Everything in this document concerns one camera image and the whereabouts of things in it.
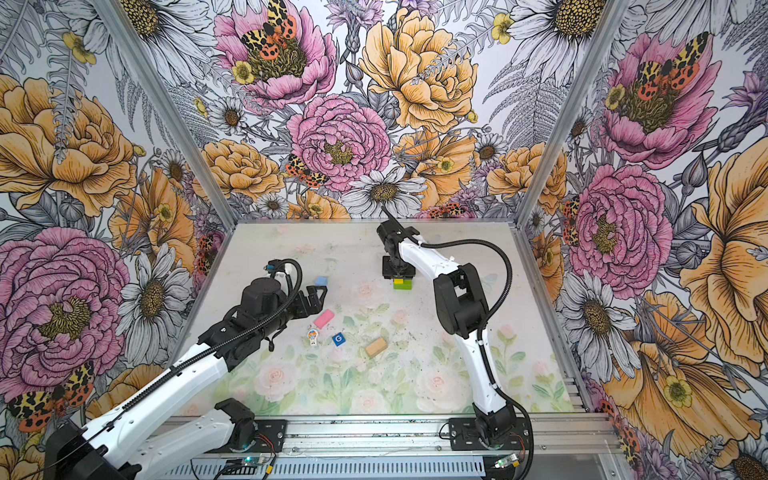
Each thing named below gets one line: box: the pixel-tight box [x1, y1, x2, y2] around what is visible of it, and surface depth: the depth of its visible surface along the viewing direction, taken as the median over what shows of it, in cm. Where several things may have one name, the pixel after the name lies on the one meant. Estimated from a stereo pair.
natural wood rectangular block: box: [365, 337, 388, 358], surface depth 90 cm
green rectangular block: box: [393, 278, 413, 291], surface depth 104 cm
